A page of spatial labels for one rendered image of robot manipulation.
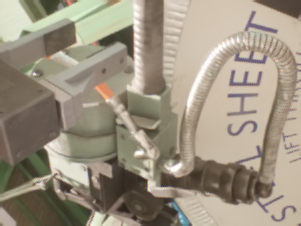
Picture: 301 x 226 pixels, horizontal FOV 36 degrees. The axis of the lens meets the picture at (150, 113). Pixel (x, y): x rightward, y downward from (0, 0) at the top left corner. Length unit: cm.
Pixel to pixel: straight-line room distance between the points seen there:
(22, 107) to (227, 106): 50
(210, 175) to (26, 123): 37
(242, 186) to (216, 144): 21
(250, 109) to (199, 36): 17
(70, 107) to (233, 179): 34
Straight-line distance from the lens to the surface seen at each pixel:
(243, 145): 86
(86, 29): 579
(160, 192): 64
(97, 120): 61
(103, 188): 72
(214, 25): 73
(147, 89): 56
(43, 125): 38
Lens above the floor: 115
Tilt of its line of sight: 12 degrees up
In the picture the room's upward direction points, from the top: 112 degrees counter-clockwise
